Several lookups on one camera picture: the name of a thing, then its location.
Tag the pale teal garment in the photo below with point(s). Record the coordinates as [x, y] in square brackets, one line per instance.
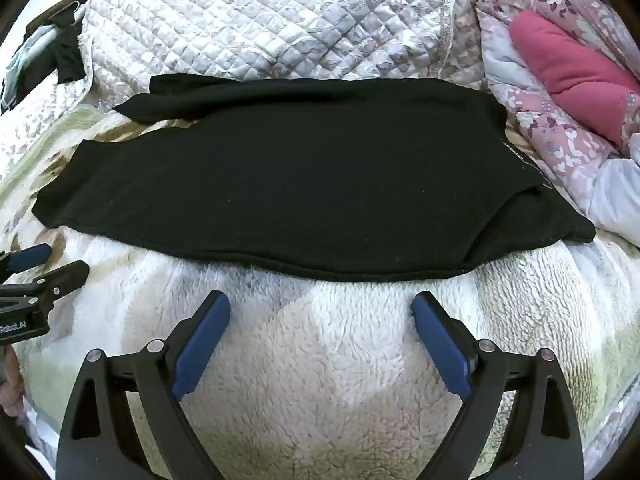
[30, 60]

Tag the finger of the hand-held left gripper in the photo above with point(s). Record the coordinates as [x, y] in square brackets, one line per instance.
[65, 276]
[32, 256]

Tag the pink floral quilt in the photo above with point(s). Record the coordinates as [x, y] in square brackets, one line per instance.
[540, 130]

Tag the pink pillow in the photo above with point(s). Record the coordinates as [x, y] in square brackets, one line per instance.
[575, 75]

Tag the person's left hand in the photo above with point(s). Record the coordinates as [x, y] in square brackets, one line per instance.
[11, 395]

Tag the white quilted bedspread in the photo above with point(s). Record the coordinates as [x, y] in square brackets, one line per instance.
[250, 20]

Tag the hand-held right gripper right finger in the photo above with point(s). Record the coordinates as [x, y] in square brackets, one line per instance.
[442, 350]

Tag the white fleece floral blanket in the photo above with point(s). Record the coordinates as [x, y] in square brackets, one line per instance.
[320, 360]

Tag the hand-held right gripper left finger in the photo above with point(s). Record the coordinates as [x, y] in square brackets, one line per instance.
[200, 350]

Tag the black pants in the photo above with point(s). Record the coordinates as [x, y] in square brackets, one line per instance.
[300, 185]

